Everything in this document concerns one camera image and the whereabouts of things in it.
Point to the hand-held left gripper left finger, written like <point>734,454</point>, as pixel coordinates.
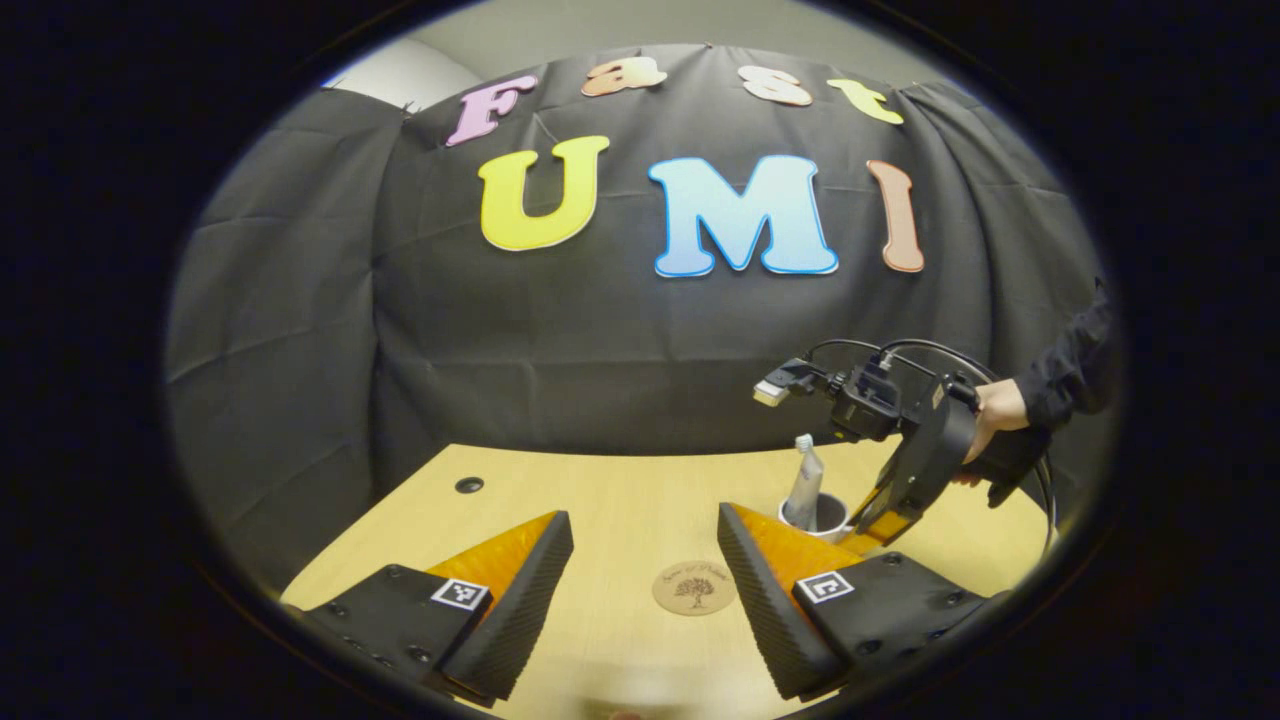
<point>525,610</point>

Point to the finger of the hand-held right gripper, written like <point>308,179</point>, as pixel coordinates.
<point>885,525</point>

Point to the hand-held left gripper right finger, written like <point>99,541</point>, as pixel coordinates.
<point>765,610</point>

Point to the white cup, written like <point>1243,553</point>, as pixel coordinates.
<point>830,518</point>

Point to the round cork coaster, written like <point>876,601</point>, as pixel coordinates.
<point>695,588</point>

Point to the white toothpaste tube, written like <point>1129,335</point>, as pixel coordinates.
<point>805,480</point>

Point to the light wooden desktop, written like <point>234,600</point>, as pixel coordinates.
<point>620,500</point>

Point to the black backdrop cloth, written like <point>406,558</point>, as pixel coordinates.
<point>600,350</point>

